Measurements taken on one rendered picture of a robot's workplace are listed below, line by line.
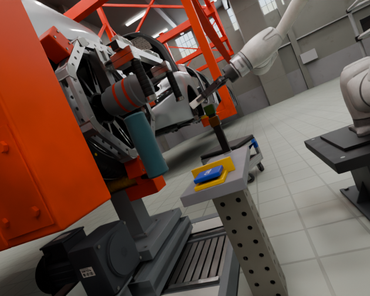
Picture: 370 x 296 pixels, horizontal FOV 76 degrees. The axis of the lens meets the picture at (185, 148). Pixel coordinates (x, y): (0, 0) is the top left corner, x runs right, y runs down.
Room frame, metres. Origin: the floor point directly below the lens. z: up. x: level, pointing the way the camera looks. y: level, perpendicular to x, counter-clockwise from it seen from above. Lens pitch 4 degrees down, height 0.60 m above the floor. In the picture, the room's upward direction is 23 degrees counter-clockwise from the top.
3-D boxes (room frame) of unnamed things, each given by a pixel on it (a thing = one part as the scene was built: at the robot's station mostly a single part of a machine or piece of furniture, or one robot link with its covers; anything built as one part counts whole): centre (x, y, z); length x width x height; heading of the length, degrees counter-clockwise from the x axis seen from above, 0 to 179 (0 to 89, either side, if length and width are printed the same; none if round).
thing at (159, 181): (1.11, 0.24, 0.48); 0.16 x 0.12 x 0.17; 70
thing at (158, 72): (1.19, -0.04, 0.93); 0.09 x 0.05 x 0.05; 70
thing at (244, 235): (0.74, -0.08, 0.21); 0.10 x 0.10 x 0.42; 70
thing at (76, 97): (1.09, 0.21, 0.85); 0.54 x 0.07 x 0.54; 160
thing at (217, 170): (0.61, -0.03, 0.47); 0.07 x 0.07 x 0.02; 70
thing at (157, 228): (1.15, 0.37, 0.32); 0.40 x 0.30 x 0.28; 160
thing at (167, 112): (5.97, -0.17, 1.49); 4.95 x 1.86 x 1.59; 160
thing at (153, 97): (0.86, 0.04, 0.83); 0.04 x 0.04 x 0.16
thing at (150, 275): (1.10, 0.39, 0.13); 0.50 x 0.36 x 0.10; 160
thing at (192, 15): (4.58, -0.85, 1.75); 0.68 x 0.16 x 2.45; 70
